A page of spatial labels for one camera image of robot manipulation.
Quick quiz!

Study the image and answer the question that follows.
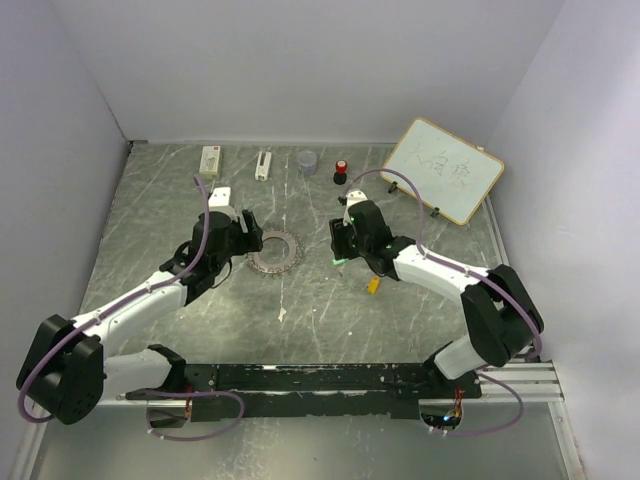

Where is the red black stamp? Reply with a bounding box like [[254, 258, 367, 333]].
[[333, 159, 348, 185]]

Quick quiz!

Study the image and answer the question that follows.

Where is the white stapler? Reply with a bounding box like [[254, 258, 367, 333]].
[[254, 150, 272, 182]]

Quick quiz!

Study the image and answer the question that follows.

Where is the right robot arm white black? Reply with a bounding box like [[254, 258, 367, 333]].
[[329, 191, 544, 398]]

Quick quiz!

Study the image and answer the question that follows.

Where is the purple cable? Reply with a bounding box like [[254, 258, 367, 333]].
[[17, 174, 246, 442], [342, 168, 544, 437]]

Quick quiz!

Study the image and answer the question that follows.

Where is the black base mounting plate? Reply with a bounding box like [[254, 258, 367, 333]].
[[124, 361, 483, 422]]

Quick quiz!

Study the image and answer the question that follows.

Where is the yellow tagged key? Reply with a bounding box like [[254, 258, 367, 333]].
[[366, 277, 380, 295]]

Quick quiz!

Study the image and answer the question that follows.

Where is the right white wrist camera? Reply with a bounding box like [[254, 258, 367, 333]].
[[338, 190, 368, 208]]

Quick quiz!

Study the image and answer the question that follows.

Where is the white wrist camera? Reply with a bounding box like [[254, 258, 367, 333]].
[[208, 186, 237, 219], [338, 190, 368, 208]]

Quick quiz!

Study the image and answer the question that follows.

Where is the small whiteboard yellow frame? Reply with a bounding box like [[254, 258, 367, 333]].
[[380, 117, 505, 225]]

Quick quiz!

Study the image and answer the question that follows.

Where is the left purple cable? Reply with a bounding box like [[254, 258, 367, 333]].
[[17, 174, 246, 442]]

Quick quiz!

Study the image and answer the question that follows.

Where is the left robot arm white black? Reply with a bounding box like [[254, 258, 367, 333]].
[[16, 210, 263, 425]]

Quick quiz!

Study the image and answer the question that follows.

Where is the clear cup of paperclips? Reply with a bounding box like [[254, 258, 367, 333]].
[[297, 150, 318, 176]]

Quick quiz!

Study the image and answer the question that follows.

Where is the green white staples box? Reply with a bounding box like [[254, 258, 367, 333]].
[[199, 145, 221, 179]]

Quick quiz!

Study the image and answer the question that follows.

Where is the aluminium rail frame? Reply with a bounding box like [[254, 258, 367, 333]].
[[9, 199, 586, 480]]

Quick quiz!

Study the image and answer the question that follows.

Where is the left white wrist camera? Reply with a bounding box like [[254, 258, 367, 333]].
[[208, 186, 237, 219]]

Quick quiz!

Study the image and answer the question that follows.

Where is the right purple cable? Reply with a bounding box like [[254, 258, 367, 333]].
[[342, 168, 544, 437]]

